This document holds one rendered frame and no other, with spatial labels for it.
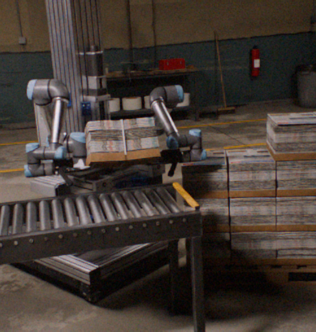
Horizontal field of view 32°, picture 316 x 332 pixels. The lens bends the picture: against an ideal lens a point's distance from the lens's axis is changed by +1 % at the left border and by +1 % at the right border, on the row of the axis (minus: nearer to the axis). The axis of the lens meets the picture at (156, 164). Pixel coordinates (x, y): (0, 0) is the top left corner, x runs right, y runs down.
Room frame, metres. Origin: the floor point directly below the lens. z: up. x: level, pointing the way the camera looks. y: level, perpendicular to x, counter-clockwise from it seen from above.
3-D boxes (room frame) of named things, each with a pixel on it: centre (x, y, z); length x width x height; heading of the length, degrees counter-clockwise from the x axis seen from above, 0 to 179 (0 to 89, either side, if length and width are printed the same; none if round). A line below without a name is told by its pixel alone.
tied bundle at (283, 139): (3.39, -0.88, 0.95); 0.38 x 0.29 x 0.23; 176
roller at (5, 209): (2.53, 0.77, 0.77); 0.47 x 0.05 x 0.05; 12
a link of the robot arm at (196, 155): (3.16, -0.24, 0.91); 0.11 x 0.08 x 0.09; 102
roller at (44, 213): (2.57, 0.58, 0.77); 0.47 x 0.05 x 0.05; 12
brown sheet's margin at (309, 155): (3.38, -0.88, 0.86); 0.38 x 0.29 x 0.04; 176
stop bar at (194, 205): (2.71, -0.14, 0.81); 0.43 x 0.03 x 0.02; 12
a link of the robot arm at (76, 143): (3.35, 0.48, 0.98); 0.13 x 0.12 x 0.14; 79
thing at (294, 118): (3.37, -0.88, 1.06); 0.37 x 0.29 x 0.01; 176
